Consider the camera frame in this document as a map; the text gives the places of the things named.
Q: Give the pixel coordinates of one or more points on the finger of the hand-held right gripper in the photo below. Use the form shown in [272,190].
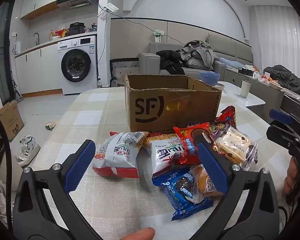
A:
[280,116]
[277,132]

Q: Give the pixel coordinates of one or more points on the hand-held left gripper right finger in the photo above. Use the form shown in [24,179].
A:
[212,165]

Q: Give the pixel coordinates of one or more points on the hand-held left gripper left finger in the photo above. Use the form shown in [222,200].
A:
[80,160]

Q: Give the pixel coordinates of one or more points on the clear orange bread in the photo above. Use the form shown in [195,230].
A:
[202,177]

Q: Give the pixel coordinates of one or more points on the clear sandwich cake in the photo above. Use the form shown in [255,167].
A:
[233,142]

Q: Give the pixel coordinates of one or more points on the red chocolate cookie packet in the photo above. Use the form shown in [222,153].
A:
[190,140]

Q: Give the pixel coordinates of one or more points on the blue chocolate cookie packet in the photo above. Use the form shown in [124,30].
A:
[180,187]

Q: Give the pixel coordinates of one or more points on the purple candy packet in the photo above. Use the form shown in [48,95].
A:
[221,125]

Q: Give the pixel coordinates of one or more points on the white red snack bag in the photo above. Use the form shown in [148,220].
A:
[120,152]

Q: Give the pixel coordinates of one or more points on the white noodle snack packet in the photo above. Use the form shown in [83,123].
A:
[165,155]

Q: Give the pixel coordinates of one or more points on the red snack packet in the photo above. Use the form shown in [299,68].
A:
[227,116]

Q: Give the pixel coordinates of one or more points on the brown cardboard box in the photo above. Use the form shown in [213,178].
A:
[175,105]

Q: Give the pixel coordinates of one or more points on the person's right hand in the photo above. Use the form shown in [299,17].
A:
[289,177]

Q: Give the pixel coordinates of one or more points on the person's left hand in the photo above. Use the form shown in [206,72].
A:
[137,234]

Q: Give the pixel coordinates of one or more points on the grey side cabinet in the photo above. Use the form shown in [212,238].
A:
[265,92]

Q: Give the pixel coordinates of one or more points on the white coffee table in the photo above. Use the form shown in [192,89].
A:
[250,105]

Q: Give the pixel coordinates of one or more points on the black padded coat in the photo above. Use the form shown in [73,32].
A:
[287,80]

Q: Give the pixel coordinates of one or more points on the cream cup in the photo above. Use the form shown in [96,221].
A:
[245,90]

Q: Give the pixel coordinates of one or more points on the beige slipper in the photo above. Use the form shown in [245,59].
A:
[50,125]

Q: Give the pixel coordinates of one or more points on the checkered tablecloth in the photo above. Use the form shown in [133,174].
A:
[95,110]

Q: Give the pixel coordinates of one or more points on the white green sneaker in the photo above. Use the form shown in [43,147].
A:
[27,151]

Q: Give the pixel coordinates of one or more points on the small black box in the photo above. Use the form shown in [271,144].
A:
[245,71]

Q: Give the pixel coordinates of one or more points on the light blue pillow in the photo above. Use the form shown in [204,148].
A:
[228,62]

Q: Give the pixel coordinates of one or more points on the flat cardboard box on floor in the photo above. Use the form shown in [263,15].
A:
[11,122]

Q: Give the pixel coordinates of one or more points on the white curtain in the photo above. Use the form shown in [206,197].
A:
[277,37]

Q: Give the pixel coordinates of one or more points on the small plastic bottle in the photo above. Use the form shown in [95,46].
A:
[99,83]

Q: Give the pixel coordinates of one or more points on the stack of blue bowls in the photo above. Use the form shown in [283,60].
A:
[209,78]

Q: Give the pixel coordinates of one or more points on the floor mop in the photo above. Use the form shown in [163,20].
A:
[18,95]

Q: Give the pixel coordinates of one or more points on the white washing machine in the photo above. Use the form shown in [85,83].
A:
[77,65]

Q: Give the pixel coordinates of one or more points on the white lower kitchen cabinets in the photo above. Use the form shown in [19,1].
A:
[40,70]

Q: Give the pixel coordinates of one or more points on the pile of grey clothes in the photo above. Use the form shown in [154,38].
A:
[200,55]

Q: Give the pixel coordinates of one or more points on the black jacket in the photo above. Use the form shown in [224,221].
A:
[170,60]

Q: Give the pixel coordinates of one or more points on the grey sofa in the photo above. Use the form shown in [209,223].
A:
[150,62]

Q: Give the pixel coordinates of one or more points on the group of packets on counter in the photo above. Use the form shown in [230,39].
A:
[61,33]

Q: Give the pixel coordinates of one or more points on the kitchen faucet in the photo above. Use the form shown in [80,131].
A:
[36,37]

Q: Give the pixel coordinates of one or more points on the black pressure cooker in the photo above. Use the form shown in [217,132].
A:
[77,28]

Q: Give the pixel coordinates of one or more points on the black framed door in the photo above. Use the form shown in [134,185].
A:
[5,50]

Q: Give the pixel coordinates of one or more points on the steel range hood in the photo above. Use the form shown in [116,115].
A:
[77,2]

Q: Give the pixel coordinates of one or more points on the white wall power strip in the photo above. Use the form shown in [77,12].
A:
[158,37]

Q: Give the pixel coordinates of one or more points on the white wall router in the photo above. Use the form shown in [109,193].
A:
[110,8]

